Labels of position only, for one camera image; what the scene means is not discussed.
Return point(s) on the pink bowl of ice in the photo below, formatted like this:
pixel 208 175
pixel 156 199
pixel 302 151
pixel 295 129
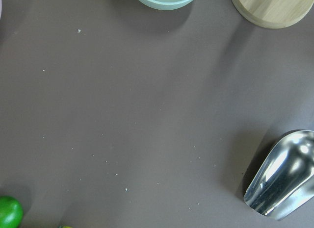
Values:
pixel 0 8

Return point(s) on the wooden mug tree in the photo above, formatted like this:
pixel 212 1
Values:
pixel 273 14

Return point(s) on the metal ice scoop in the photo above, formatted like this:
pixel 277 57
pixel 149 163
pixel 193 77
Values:
pixel 285 180

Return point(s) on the green lime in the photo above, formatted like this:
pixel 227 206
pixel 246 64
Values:
pixel 11 212

